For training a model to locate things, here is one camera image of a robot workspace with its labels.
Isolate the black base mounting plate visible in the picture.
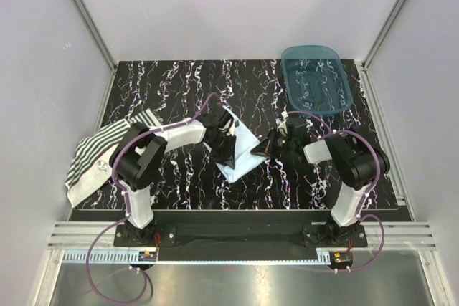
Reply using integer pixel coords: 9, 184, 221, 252
114, 210, 368, 263

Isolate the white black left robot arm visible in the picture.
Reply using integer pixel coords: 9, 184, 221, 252
110, 106, 239, 246

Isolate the white slotted cable duct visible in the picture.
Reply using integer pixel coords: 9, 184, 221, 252
63, 249, 331, 265

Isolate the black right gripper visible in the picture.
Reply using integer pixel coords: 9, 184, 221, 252
251, 128, 295, 159

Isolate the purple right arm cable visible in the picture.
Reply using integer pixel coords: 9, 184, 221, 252
286, 110, 387, 273

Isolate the light blue towel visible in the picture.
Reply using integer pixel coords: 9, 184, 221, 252
217, 106, 266, 183

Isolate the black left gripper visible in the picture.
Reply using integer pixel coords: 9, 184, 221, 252
206, 133, 236, 169

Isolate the aluminium front rail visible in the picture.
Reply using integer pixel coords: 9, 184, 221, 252
48, 221, 436, 250

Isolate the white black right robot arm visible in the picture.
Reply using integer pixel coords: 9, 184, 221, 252
250, 118, 390, 246

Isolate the green white striped towel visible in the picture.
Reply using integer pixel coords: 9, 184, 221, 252
65, 109, 160, 208

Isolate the teal transparent plastic bin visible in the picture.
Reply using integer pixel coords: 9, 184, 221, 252
281, 45, 353, 117

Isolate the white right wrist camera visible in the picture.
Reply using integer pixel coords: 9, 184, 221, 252
276, 111, 289, 130

